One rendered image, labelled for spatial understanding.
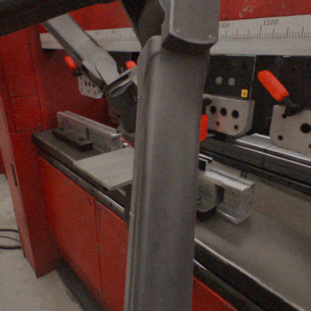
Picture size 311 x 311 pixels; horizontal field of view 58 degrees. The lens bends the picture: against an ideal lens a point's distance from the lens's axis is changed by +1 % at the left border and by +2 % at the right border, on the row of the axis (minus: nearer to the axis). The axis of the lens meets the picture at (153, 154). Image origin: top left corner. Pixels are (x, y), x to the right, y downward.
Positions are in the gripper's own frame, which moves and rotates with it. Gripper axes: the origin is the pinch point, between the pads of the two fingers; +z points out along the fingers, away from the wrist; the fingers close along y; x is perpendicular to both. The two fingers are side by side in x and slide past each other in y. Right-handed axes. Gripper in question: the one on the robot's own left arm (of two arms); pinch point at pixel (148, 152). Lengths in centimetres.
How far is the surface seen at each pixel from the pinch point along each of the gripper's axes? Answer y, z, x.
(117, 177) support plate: -5.3, -5.0, 12.5
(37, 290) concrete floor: 79, 81, 62
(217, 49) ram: -14.9, -19.4, -18.3
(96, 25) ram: 34.6, -26.3, -20.9
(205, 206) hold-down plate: -16.4, 12.0, 0.9
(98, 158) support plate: 7.6, -4.1, 10.5
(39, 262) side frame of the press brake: 87, 73, 53
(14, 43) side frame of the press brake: 86, -28, -8
